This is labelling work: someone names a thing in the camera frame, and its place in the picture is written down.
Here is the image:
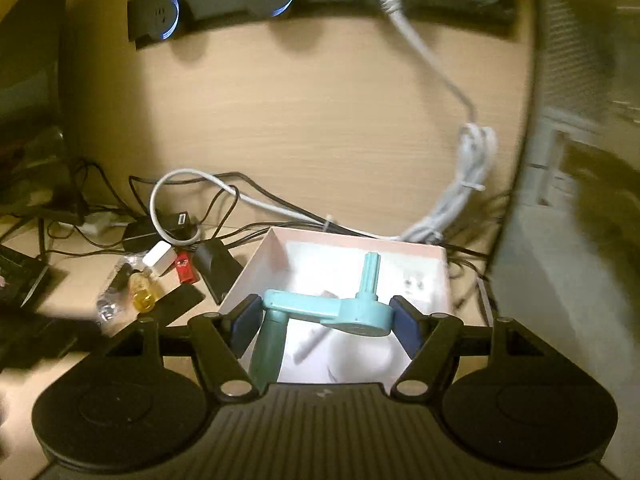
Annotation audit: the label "red lighter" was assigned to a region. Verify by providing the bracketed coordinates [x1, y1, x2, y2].
[175, 252, 198, 284]

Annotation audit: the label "white power cable with plug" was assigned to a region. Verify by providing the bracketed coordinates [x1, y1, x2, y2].
[148, 0, 499, 247]

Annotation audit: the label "dark book on left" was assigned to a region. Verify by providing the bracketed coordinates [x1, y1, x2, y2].
[0, 246, 50, 311]

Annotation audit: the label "teal hand crank tool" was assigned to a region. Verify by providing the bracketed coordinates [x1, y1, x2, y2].
[250, 252, 394, 391]

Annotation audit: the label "black power adapter brick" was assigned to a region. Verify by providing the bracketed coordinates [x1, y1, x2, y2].
[122, 211, 196, 254]

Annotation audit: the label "pink cardboard box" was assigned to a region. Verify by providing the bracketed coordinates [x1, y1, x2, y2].
[220, 228, 454, 388]

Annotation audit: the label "white charger cube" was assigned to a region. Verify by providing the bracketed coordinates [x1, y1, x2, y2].
[142, 240, 176, 276]

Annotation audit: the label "computer case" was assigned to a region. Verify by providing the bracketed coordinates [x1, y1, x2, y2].
[490, 0, 639, 479]

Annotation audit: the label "yellow small bottle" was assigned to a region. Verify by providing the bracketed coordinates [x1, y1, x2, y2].
[128, 270, 157, 313]

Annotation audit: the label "black rounded case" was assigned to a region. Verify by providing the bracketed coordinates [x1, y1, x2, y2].
[192, 238, 243, 306]

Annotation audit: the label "black tangled cables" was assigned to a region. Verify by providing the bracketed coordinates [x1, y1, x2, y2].
[41, 158, 507, 281]

